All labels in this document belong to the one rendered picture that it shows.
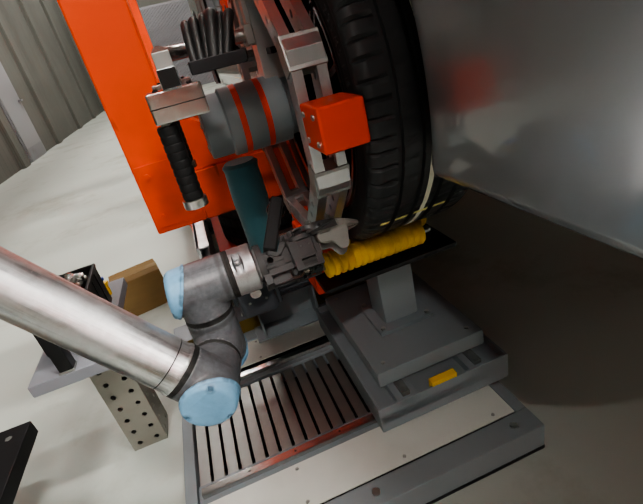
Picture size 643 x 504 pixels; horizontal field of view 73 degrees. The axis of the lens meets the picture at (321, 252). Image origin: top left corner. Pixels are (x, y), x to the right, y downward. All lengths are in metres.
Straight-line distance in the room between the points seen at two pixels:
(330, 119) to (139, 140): 0.86
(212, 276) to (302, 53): 0.39
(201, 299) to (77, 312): 0.20
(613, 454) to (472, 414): 0.31
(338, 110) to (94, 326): 0.46
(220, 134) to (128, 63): 0.54
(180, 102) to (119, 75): 0.64
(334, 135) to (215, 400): 0.44
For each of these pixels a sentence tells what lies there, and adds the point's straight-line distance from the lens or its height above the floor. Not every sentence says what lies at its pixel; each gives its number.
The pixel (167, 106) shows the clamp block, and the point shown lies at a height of 0.93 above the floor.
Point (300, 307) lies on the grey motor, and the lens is 1.62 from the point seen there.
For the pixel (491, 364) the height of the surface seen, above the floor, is 0.16.
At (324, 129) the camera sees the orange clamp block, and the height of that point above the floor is 0.85.
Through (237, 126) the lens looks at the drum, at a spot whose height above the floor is 0.85.
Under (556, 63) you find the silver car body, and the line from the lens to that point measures 0.47.
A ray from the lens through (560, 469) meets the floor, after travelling 1.22.
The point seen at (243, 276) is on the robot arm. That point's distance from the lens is 0.78.
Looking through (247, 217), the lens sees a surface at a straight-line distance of 1.12.
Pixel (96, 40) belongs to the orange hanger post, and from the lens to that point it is 1.41.
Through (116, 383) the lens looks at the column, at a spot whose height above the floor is 0.25.
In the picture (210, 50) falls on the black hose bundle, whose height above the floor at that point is 0.99.
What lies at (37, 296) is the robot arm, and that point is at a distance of 0.70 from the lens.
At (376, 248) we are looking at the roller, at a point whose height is 0.52.
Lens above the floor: 0.98
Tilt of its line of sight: 27 degrees down
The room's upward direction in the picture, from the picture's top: 14 degrees counter-clockwise
